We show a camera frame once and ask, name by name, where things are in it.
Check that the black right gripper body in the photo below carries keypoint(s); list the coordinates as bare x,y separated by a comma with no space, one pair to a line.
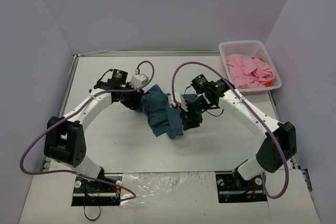
191,114

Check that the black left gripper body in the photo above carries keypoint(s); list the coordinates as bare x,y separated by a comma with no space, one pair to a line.
135,99

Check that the teal blue t-shirt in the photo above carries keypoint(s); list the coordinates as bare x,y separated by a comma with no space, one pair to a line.
161,118

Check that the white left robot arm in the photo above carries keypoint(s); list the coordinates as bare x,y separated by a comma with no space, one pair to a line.
65,142

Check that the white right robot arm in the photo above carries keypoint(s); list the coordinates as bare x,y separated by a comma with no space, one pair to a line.
277,140

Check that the pink t-shirt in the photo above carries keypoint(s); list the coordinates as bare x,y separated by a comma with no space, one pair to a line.
249,72

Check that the orange garment in basket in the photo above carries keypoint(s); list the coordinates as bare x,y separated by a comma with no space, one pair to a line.
267,84

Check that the white plastic basket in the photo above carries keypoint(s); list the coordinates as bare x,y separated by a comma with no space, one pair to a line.
252,48

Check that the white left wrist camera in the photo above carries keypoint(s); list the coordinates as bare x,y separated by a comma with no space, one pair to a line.
138,79

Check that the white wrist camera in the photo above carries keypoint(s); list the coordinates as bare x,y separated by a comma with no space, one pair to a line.
176,100
138,79

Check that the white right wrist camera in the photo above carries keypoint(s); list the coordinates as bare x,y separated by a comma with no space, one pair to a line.
176,100

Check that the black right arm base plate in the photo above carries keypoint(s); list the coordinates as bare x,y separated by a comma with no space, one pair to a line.
232,189

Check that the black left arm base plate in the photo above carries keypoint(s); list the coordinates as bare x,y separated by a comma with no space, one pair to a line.
92,193

